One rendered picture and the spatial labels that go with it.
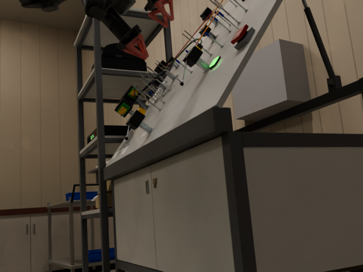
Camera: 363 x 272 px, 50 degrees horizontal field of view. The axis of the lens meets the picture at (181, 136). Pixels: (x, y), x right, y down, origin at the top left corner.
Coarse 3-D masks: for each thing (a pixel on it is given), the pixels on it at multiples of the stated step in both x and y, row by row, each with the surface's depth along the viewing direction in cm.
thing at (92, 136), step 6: (108, 126) 221; (114, 126) 223; (120, 126) 224; (126, 126) 226; (96, 132) 224; (108, 132) 221; (114, 132) 222; (120, 132) 224; (126, 132) 225; (90, 138) 241
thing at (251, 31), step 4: (252, 28) 115; (248, 32) 114; (252, 32) 115; (248, 36) 114; (240, 40) 116; (244, 40) 114; (248, 40) 114; (236, 44) 118; (240, 44) 116; (244, 44) 115; (236, 48) 118
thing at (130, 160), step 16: (208, 112) 102; (224, 112) 101; (176, 128) 120; (192, 128) 110; (208, 128) 102; (224, 128) 100; (160, 144) 132; (176, 144) 120; (192, 144) 115; (128, 160) 165; (144, 160) 147; (160, 160) 144; (112, 176) 188
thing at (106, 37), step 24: (96, 24) 225; (144, 24) 255; (96, 48) 222; (168, 48) 242; (96, 72) 219; (120, 72) 226; (144, 72) 232; (96, 96) 217; (120, 96) 274; (96, 120) 216; (96, 144) 218; (96, 216) 216
